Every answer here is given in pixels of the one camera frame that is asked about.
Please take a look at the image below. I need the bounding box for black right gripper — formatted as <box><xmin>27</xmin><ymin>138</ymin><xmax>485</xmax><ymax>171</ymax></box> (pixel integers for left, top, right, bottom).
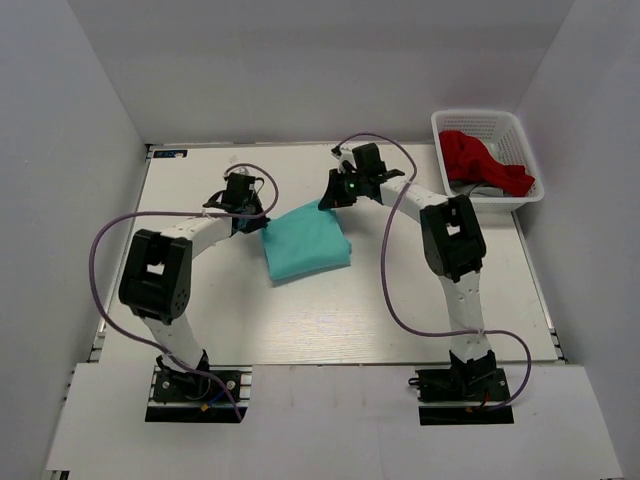
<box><xmin>320</xmin><ymin>168</ymin><xmax>368</xmax><ymax>210</ymax></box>

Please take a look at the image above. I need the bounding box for dark label sticker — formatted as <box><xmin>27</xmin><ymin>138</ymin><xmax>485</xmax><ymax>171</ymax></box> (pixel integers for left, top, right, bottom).
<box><xmin>153</xmin><ymin>149</ymin><xmax>188</xmax><ymax>159</ymax></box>

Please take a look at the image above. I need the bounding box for teal t shirt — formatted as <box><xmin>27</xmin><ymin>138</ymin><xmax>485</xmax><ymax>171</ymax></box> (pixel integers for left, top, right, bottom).
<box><xmin>261</xmin><ymin>200</ymin><xmax>352</xmax><ymax>284</ymax></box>

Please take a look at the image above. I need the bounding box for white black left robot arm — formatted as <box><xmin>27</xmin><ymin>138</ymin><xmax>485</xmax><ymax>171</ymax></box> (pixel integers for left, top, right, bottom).
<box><xmin>118</xmin><ymin>168</ymin><xmax>269</xmax><ymax>399</ymax></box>

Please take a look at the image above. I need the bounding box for grey t shirt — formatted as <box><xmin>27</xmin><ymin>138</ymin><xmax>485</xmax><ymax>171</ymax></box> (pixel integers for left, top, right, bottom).
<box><xmin>449</xmin><ymin>181</ymin><xmax>512</xmax><ymax>198</ymax></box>

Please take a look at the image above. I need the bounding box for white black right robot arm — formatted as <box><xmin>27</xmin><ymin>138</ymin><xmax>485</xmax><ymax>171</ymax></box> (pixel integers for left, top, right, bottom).
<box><xmin>318</xmin><ymin>143</ymin><xmax>496</xmax><ymax>399</ymax></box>

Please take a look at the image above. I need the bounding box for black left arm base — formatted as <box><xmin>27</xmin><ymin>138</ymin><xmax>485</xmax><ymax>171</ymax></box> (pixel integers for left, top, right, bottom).
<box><xmin>145</xmin><ymin>356</ymin><xmax>253</xmax><ymax>424</ymax></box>

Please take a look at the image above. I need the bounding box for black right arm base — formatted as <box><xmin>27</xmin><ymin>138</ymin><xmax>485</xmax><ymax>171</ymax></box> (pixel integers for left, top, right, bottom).
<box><xmin>408</xmin><ymin>352</ymin><xmax>514</xmax><ymax>426</ymax></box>

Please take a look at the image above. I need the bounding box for red t shirt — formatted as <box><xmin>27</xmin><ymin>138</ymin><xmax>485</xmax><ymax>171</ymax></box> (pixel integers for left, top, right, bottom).
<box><xmin>438</xmin><ymin>130</ymin><xmax>535</xmax><ymax>197</ymax></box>

